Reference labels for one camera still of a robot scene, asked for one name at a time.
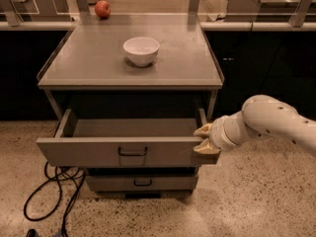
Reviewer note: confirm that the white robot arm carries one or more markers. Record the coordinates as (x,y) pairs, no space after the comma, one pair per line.
(261,116)

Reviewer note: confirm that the red apple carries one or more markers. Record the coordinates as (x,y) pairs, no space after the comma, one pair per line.
(103,9)

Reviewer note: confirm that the grey top drawer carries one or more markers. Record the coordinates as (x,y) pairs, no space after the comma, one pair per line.
(125,142)

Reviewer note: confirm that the grey drawer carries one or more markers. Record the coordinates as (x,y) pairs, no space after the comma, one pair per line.
(125,142)
(137,183)

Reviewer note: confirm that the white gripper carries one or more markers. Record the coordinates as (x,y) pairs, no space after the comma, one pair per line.
(218,134)

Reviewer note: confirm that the white ceramic bowl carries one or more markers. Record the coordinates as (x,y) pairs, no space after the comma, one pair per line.
(141,51)

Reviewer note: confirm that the white horizontal rail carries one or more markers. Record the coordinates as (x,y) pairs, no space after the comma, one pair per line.
(205,26)

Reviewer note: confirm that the grey bottom drawer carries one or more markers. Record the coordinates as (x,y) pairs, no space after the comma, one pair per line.
(137,183)

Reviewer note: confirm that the grey drawer cabinet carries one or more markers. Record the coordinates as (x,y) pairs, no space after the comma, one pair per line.
(92,76)

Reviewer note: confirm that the grey counter at left back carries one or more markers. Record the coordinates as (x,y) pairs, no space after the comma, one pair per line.
(35,10)

